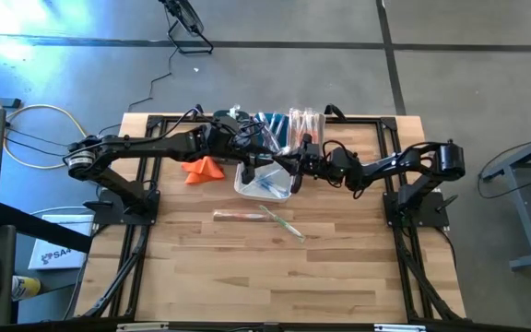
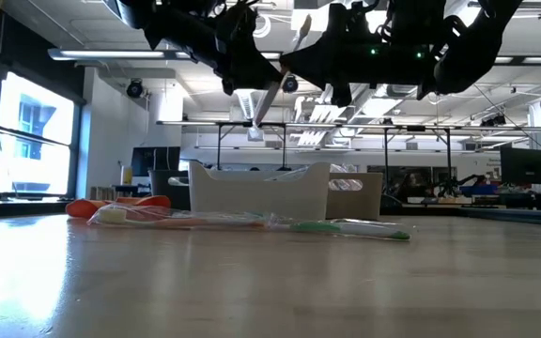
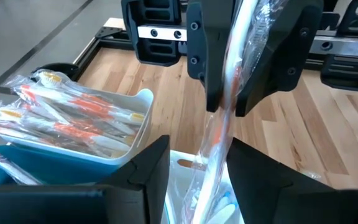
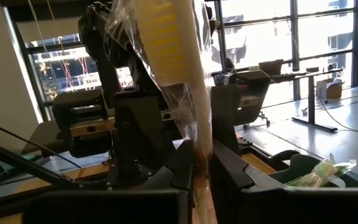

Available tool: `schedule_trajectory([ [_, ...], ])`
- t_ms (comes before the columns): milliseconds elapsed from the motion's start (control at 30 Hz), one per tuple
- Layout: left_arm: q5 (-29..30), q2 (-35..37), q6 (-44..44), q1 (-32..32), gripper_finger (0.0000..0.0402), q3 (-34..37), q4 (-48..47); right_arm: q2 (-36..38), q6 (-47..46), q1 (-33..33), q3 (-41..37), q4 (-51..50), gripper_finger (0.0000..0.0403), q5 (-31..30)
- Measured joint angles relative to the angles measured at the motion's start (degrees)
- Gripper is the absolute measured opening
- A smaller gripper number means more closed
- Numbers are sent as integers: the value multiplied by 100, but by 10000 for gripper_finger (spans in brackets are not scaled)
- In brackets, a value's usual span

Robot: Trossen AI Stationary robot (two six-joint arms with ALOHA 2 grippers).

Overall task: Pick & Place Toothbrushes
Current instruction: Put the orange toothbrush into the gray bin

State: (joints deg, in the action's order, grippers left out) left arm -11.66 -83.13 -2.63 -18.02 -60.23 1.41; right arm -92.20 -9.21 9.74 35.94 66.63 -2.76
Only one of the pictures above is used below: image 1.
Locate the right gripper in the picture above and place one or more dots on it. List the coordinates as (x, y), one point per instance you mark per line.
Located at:
(327, 163)

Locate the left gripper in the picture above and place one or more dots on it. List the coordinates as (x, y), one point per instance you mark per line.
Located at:
(228, 140)

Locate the blue toothbrush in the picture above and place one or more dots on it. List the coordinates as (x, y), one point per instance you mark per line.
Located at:
(272, 174)
(270, 186)

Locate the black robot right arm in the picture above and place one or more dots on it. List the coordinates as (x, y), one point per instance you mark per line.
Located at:
(408, 161)

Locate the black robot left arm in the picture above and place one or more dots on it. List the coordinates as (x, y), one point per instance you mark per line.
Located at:
(132, 145)

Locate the translucent cream plastic bin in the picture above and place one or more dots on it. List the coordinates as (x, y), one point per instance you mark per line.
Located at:
(323, 133)

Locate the teal plastic bin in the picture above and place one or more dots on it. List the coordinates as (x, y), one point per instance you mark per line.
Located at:
(284, 120)

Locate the orange cloth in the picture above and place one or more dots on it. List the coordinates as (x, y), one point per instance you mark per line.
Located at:
(203, 170)

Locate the black clamp hook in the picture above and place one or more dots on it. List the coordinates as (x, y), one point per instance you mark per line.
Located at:
(196, 110)
(334, 110)

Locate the black floor fan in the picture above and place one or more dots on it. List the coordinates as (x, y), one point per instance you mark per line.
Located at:
(187, 18)

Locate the white printed box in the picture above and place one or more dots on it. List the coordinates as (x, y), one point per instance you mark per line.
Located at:
(60, 244)

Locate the yellow can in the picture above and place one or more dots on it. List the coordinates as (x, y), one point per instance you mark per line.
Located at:
(26, 288)

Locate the aluminium bracket strip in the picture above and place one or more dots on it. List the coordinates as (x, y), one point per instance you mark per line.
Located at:
(143, 327)
(399, 328)

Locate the grey metal table frame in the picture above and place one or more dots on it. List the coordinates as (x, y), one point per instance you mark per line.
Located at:
(523, 207)

